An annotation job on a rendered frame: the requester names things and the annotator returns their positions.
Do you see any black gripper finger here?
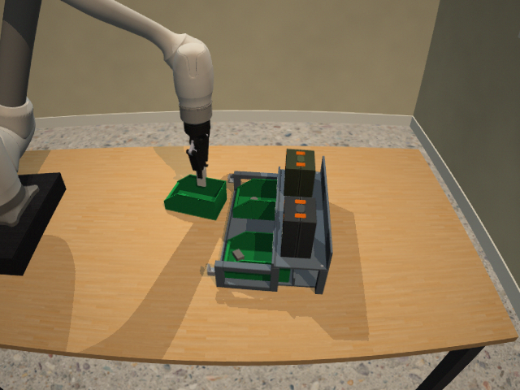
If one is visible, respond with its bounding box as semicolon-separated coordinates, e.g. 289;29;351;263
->
186;139;206;187
202;131;210;173

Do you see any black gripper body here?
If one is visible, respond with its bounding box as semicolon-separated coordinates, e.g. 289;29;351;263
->
184;120;210;150

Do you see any grey metal shelf rack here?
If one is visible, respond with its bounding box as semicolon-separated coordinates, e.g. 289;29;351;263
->
207;156;333;294

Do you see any black case with orange latches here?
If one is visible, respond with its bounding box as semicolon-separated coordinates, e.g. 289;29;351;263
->
280;196;317;258

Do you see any green bin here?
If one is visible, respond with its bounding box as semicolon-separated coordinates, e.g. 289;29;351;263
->
224;232;291;282
233;179;277;220
166;175;227;220

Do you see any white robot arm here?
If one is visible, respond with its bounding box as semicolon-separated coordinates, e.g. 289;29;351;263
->
0;0;214;227

